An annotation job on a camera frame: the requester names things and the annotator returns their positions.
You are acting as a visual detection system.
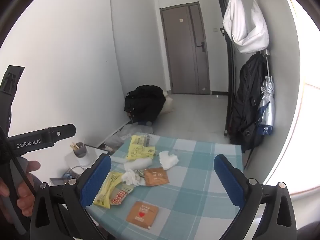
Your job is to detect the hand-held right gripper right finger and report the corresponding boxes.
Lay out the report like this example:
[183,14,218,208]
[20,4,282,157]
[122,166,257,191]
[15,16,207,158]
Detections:
[214,154,298,240]

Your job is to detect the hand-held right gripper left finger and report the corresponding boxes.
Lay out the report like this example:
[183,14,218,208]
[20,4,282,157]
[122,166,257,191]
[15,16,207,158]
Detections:
[29,153,112,240]

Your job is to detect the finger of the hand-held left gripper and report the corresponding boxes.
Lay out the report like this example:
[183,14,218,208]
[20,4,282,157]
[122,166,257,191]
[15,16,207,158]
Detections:
[0,65,25,135]

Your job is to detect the small yellow wrapper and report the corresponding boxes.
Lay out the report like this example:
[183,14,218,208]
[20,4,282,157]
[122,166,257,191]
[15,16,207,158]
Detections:
[93,171,124,208]

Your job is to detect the red and white patterned wrapper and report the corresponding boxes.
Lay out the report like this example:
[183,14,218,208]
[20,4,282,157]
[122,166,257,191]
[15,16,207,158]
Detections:
[110,184,134,205]

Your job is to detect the white tissue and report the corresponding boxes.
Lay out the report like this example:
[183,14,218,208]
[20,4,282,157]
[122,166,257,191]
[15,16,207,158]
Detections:
[122,169,145,187]
[159,150,179,170]

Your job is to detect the white plastic wrapper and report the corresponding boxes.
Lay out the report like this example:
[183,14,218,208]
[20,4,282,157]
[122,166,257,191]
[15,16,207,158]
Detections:
[124,157,153,172]

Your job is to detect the yellow wrapper with clear window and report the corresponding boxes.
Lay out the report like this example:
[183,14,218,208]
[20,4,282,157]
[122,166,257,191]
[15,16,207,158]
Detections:
[126,134,155,161]

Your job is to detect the orange sachet with red heart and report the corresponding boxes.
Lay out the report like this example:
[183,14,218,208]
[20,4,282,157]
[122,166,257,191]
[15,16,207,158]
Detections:
[126,201,159,230]

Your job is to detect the brown patterned sachet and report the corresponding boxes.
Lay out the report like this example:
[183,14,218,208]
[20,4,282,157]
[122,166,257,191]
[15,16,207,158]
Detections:
[144,167,170,187]

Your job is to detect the person's left hand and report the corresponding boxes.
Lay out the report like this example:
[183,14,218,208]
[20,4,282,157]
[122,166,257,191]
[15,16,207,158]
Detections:
[0,160,41,223]

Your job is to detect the grey and white utensil holder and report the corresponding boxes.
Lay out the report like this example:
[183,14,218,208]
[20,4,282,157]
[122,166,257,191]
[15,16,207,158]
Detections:
[66,142,92,167]

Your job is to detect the teal plaid tablecloth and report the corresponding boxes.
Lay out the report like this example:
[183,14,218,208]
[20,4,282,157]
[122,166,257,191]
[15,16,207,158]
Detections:
[85,133,243,240]

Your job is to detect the clear plastic bag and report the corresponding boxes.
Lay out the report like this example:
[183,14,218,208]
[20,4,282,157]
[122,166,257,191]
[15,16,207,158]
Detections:
[104,124,153,153]

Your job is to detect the black backpack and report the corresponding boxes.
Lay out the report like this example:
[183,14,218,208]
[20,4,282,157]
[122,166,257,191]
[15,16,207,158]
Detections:
[230,54,269,153]

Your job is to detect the silver folded umbrella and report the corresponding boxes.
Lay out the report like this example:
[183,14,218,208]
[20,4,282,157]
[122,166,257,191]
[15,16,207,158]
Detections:
[257,50,275,135]

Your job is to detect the black jacket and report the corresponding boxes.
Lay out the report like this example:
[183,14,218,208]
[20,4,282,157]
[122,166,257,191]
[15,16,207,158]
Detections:
[124,85,167,125]

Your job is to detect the beige bag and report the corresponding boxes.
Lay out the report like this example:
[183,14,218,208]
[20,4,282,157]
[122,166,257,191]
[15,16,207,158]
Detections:
[162,91,175,114]

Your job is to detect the grey brown door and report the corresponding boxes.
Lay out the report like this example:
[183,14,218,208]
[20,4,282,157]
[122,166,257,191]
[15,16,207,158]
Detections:
[160,2,210,95]

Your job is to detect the white hanging bag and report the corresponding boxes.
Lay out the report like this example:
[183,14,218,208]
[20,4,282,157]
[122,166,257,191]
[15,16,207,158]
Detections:
[222,0,269,53]

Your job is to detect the black metal frame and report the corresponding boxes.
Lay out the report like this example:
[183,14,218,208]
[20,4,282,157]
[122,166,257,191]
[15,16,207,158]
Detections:
[212,0,236,136]

